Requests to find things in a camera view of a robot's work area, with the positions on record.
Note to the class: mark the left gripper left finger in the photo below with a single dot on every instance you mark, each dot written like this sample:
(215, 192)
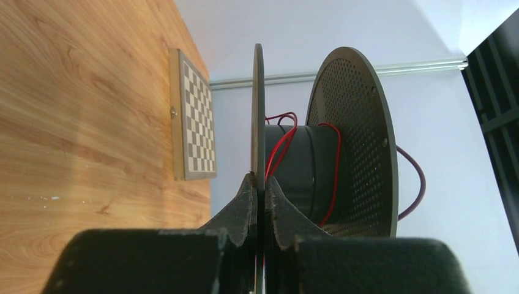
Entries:
(218, 257)

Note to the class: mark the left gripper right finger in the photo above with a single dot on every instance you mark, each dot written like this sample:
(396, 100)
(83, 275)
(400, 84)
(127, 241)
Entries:
(302, 258)

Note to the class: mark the black cable spool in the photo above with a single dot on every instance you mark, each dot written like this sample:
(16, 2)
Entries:
(340, 168)

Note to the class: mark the wooden chessboard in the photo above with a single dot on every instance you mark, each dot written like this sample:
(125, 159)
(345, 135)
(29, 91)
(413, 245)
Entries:
(192, 121)

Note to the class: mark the right aluminium frame post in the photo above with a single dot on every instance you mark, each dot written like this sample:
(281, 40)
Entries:
(381, 71)

